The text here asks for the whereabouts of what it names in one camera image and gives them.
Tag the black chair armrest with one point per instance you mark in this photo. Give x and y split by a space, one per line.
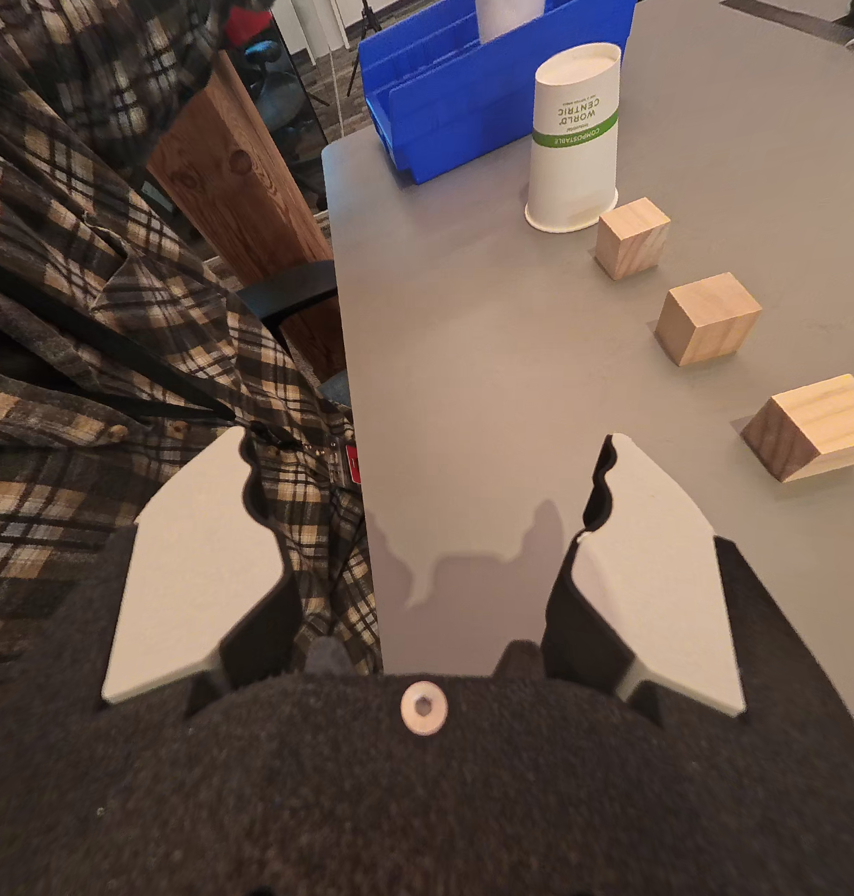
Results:
294 287

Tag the red id badge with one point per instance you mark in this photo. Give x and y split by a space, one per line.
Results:
350 465

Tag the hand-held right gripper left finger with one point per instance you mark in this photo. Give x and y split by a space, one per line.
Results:
196 581

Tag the red fire extinguisher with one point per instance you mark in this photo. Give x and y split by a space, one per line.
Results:
248 24

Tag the white paper cup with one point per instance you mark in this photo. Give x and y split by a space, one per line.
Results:
507 17

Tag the blue plastic bin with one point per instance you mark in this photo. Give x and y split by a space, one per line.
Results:
441 105

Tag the person's plaid shirt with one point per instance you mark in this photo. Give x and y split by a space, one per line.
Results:
84 210

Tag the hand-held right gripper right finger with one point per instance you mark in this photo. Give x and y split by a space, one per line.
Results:
658 588

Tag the white cup green band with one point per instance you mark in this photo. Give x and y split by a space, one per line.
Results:
574 175

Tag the wooden cube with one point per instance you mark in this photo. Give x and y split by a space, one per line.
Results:
707 322
630 241
812 427

